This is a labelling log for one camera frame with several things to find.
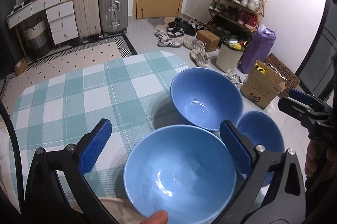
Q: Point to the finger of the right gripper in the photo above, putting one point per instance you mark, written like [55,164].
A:
[303,97]
[295,109]

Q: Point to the white drawer desk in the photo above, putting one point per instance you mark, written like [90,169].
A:
[59,14]

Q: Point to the blue bowl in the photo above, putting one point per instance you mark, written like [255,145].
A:
[183,170]
[261,130]
[205,98]

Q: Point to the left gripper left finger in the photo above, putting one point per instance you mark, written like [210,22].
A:
[81,157]

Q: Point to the checkered teal tablecloth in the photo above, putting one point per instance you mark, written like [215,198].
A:
[133,93]

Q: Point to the small brown cardboard box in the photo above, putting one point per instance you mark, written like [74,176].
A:
[210,40]

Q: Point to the person's right hand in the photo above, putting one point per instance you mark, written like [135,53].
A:
[320,165]

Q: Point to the woven laundry basket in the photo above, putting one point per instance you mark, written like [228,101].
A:
[38,39]

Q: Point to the bamboo shoe rack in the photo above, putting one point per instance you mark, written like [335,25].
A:
[236,17]

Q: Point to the beige suitcase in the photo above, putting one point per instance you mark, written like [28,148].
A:
[87,17]

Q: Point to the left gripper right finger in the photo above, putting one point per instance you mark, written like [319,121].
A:
[243,152]

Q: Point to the silver suitcase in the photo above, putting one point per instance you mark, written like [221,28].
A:
[113,16]

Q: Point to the green printed cardboard box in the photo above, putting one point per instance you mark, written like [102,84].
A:
[262,85]

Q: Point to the person's left hand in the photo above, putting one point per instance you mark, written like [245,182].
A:
[159,217]

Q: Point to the white trash bin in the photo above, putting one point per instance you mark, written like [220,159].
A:
[229,55]

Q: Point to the purple rolled mat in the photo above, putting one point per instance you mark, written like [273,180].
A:
[258,49]

